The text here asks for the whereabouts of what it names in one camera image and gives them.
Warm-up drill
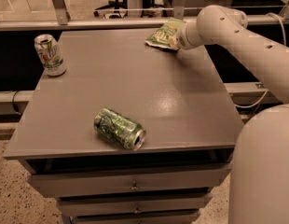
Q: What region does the bottom grey drawer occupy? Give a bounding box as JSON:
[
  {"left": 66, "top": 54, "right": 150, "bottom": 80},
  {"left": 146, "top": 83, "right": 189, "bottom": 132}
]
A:
[{"left": 73, "top": 210, "right": 200, "bottom": 224}]

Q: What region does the white 7up can upright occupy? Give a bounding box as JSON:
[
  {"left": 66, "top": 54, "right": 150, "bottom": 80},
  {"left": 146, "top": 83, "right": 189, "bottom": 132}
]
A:
[{"left": 34, "top": 34, "right": 66, "bottom": 77}]

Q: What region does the grey drawer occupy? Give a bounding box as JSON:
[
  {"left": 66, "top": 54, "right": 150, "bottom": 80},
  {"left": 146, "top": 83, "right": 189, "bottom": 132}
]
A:
[
  {"left": 28, "top": 164, "right": 230, "bottom": 197},
  {"left": 57, "top": 193, "right": 213, "bottom": 217},
  {"left": 73, "top": 210, "right": 200, "bottom": 224}
]

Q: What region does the middle grey drawer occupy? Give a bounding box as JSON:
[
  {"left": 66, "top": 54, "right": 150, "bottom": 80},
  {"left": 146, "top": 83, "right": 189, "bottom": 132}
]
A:
[{"left": 57, "top": 193, "right": 213, "bottom": 217}]

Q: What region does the green jalapeno chip bag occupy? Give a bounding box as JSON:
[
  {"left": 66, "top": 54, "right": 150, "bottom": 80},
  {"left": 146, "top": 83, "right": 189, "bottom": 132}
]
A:
[{"left": 145, "top": 18, "right": 185, "bottom": 50}]

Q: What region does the black cable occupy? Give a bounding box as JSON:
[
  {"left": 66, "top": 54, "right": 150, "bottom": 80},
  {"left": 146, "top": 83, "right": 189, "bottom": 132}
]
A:
[{"left": 11, "top": 91, "right": 21, "bottom": 115}]

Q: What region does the grey drawer cabinet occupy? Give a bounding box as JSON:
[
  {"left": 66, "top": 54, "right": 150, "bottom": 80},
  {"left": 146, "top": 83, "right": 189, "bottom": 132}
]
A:
[{"left": 3, "top": 27, "right": 245, "bottom": 224}]

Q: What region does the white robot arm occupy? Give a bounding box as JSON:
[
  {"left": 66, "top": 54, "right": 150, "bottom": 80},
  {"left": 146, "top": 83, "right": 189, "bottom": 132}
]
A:
[{"left": 175, "top": 5, "right": 289, "bottom": 224}]

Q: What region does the white cable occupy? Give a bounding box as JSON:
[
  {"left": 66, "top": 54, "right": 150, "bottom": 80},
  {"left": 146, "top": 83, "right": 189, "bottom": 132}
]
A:
[{"left": 233, "top": 12, "right": 288, "bottom": 110}]

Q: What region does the green crushed can lying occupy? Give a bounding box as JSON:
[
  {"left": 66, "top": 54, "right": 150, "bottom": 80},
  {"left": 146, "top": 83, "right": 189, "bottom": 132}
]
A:
[{"left": 93, "top": 107, "right": 146, "bottom": 150}]

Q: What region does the grey metal railing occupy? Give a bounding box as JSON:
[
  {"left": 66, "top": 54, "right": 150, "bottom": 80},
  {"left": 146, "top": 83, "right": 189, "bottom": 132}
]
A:
[{"left": 0, "top": 0, "right": 289, "bottom": 31}]

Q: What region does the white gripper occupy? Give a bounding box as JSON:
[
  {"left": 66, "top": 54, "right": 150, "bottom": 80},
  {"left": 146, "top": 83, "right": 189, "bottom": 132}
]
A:
[{"left": 169, "top": 21, "right": 202, "bottom": 50}]

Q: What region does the top grey drawer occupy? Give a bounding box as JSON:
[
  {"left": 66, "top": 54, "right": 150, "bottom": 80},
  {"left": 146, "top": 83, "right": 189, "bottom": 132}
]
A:
[{"left": 28, "top": 164, "right": 230, "bottom": 197}]

